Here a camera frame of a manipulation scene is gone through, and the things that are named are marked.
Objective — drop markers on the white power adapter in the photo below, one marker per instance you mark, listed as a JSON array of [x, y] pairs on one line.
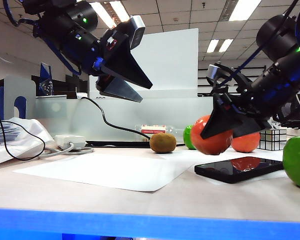
[[67, 140]]

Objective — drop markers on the green apple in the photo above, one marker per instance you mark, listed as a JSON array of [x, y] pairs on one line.
[[187, 137], [298, 162]]

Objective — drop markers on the blue crystal trophy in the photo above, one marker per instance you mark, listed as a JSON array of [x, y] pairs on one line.
[[45, 82]]

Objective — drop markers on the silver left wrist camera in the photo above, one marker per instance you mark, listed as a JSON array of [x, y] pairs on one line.
[[138, 30]]

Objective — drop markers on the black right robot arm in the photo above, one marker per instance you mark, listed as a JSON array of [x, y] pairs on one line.
[[285, 62]]

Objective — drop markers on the brown fuzzy kiwi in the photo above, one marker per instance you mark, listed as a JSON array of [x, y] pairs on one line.
[[163, 143]]

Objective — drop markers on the recessed ceiling light fixture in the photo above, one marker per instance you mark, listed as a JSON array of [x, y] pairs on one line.
[[121, 11], [243, 11], [212, 46]]

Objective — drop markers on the orange fruit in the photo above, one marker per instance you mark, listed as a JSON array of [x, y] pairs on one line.
[[212, 145], [247, 143]]

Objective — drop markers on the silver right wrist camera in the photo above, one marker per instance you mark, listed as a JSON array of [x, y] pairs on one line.
[[212, 71]]

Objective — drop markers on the stack of printed papers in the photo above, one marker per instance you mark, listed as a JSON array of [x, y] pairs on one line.
[[2, 135]]

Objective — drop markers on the frosted glass desk partition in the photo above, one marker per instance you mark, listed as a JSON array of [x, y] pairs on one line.
[[165, 112]]

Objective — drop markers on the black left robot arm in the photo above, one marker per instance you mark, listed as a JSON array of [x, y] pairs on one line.
[[65, 27]]

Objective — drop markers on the white plastic bag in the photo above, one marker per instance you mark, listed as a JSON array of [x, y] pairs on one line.
[[32, 132]]

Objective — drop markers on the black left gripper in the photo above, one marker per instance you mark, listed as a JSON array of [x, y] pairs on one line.
[[112, 50]]

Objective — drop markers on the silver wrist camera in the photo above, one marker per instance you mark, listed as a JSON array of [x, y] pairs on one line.
[[212, 71], [138, 30]]

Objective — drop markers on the grey metal bookend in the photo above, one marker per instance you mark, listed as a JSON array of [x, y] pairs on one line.
[[15, 87]]

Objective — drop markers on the dark computer monitors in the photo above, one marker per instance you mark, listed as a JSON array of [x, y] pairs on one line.
[[72, 86]]

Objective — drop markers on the black smartphone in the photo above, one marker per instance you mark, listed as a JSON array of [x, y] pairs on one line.
[[225, 171]]

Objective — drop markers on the silver mirror puzzle cube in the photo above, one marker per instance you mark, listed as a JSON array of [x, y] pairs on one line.
[[275, 140]]

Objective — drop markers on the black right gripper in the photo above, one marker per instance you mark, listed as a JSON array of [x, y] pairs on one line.
[[250, 105]]

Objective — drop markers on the white board panel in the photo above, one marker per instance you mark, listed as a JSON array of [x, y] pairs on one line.
[[170, 57]]

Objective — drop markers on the clear bottle with red label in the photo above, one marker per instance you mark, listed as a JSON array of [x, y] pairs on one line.
[[152, 130]]

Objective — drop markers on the large black office chair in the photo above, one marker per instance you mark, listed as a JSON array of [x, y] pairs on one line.
[[290, 112]]

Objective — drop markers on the white paper sheet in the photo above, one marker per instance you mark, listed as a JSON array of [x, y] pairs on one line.
[[102, 172], [185, 157]]

